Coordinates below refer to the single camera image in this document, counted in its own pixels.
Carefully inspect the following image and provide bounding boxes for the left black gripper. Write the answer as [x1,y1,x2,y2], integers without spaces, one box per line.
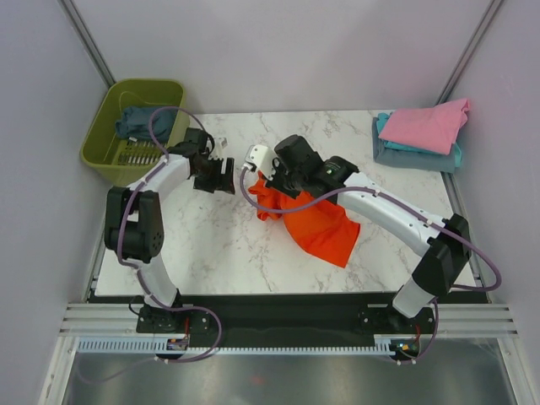
[192,157,235,196]

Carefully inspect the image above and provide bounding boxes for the orange t shirt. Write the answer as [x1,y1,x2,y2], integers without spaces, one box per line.
[248,179,361,268]

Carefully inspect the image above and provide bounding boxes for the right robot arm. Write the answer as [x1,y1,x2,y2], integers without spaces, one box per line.
[248,135,471,332]

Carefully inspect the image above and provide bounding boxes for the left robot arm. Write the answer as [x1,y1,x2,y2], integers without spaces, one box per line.
[104,128,235,332]

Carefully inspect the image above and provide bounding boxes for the teal folded t shirt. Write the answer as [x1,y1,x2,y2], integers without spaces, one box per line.
[373,112,463,169]

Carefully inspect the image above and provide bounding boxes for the dark blue crumpled t shirt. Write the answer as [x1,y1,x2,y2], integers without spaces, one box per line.
[115,106,176,143]

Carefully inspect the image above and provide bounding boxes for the olive green plastic basket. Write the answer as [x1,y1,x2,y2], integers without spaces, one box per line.
[80,78,190,186]

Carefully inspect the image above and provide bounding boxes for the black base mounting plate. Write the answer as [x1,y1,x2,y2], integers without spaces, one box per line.
[136,293,435,346]

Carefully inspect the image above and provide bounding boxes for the pink folded t shirt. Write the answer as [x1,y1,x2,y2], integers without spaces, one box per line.
[380,98,470,154]

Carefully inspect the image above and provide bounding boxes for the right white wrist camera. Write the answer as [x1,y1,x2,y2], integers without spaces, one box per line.
[243,144,278,180]

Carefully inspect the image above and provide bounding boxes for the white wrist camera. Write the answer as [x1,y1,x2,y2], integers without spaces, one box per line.
[243,144,278,180]
[208,138,228,160]

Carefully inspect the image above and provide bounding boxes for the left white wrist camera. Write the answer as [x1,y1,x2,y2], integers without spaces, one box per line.
[208,138,228,160]

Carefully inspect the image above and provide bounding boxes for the light blue cable duct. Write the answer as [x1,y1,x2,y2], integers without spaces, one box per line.
[77,337,409,355]

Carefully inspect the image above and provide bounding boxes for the aluminium rail frame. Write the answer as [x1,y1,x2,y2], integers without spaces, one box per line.
[39,292,539,404]

